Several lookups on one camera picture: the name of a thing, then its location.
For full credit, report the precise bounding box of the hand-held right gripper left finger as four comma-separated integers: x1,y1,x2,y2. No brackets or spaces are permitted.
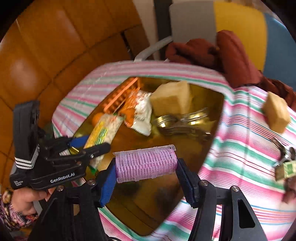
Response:
28,159,116,241

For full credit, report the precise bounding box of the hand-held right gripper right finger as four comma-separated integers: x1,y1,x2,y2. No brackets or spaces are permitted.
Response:
177,159,267,241

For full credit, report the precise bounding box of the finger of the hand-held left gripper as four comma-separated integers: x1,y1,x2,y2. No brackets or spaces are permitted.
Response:
44,136,89,151
45,142,111,163

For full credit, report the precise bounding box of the cracker packet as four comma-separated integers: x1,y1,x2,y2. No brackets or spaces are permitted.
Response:
83,113,125,172

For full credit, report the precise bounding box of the pink hair roller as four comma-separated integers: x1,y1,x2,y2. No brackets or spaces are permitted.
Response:
112,144,178,183

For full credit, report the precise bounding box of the gold metal tray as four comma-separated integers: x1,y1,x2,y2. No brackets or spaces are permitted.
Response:
72,76,226,237

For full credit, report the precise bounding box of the metal hand tool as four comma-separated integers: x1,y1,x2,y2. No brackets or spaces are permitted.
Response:
270,137,296,167
151,109,212,139

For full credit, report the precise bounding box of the orange snack packet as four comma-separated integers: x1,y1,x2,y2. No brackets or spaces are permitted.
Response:
120,89,153,136

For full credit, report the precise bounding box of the yellow sponge block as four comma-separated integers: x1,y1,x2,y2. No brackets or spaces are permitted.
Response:
150,80,193,116
262,91,291,133

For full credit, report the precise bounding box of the small green box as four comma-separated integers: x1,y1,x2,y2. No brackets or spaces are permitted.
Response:
275,161,296,182

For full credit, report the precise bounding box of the person's left forearm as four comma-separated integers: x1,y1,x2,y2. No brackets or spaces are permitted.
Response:
0,188,37,232

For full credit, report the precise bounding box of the striped cloth covered desktop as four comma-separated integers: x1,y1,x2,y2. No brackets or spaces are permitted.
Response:
51,61,296,241

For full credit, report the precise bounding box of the person's left hand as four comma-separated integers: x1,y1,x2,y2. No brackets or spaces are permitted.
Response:
11,188,57,217

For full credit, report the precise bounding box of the wooden wardrobe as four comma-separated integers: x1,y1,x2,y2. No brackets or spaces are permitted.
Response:
0,0,151,232

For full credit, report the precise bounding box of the red-brown quilted jacket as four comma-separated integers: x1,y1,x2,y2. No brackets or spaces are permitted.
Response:
165,30,296,102

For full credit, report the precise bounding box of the grey yellow blue chair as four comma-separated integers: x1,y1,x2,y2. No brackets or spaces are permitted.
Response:
134,0,296,91

